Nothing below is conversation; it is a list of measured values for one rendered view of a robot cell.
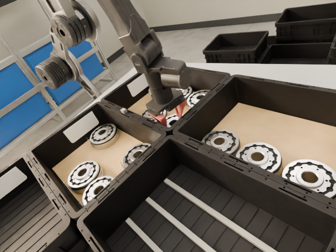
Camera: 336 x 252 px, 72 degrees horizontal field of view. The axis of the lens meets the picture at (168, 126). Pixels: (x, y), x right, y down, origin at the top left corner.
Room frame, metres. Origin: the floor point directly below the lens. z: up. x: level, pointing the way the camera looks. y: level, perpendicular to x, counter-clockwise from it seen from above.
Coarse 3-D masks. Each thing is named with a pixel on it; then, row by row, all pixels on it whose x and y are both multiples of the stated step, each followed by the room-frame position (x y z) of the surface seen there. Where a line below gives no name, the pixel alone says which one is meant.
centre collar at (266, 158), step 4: (248, 152) 0.36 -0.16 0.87; (252, 152) 0.35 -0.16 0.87; (256, 152) 0.35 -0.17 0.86; (260, 152) 0.35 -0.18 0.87; (264, 152) 0.34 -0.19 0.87; (248, 156) 0.35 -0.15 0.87; (264, 156) 0.33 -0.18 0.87; (268, 156) 0.33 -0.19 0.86; (248, 160) 0.34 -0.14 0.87; (252, 160) 0.33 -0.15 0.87; (264, 160) 0.32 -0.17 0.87; (256, 164) 0.32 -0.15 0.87; (260, 164) 0.32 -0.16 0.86
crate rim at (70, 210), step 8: (96, 104) 0.79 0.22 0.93; (104, 104) 0.76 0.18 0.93; (120, 112) 0.66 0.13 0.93; (72, 120) 0.74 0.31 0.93; (136, 120) 0.58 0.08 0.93; (152, 128) 0.51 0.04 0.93; (48, 136) 0.69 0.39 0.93; (160, 136) 0.47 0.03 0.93; (40, 144) 0.67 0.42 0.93; (152, 144) 0.45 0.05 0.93; (144, 152) 0.43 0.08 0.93; (32, 160) 0.59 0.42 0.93; (136, 160) 0.42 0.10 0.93; (40, 168) 0.54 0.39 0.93; (128, 168) 0.40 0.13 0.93; (48, 176) 0.49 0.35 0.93; (120, 176) 0.39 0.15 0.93; (48, 184) 0.46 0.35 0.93; (112, 184) 0.37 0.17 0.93; (56, 192) 0.42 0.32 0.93; (104, 192) 0.36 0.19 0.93; (64, 200) 0.40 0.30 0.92; (96, 200) 0.35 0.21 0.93; (64, 208) 0.36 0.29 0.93; (72, 208) 0.35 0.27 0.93; (72, 216) 0.33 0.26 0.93
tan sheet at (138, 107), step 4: (144, 96) 0.88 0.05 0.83; (148, 96) 0.87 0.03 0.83; (140, 100) 0.86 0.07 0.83; (144, 100) 0.85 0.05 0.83; (148, 100) 0.84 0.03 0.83; (136, 104) 0.84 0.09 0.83; (140, 104) 0.83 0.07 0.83; (144, 104) 0.82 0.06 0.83; (128, 108) 0.84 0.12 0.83; (132, 108) 0.83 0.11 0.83; (136, 108) 0.81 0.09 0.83; (140, 108) 0.80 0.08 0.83; (144, 108) 0.79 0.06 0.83; (184, 108) 0.68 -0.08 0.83; (136, 112) 0.78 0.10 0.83; (140, 112) 0.77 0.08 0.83; (168, 112) 0.70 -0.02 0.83; (172, 112) 0.69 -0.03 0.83; (184, 112) 0.66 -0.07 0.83
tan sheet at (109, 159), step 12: (120, 132) 0.70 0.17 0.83; (84, 144) 0.71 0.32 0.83; (120, 144) 0.63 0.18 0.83; (132, 144) 0.60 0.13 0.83; (72, 156) 0.67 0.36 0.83; (84, 156) 0.64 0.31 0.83; (96, 156) 0.62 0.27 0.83; (108, 156) 0.59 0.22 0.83; (120, 156) 0.57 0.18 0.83; (60, 168) 0.63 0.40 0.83; (72, 168) 0.61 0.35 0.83; (108, 168) 0.54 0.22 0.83; (120, 168) 0.52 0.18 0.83; (72, 192) 0.50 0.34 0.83
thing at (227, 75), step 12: (204, 72) 0.70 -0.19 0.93; (216, 72) 0.66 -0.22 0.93; (120, 84) 0.87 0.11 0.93; (216, 84) 0.60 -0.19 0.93; (108, 96) 0.82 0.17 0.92; (204, 96) 0.56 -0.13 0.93; (120, 108) 0.68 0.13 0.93; (192, 108) 0.53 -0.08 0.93; (144, 120) 0.56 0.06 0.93; (180, 120) 0.50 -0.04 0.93; (168, 132) 0.48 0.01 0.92
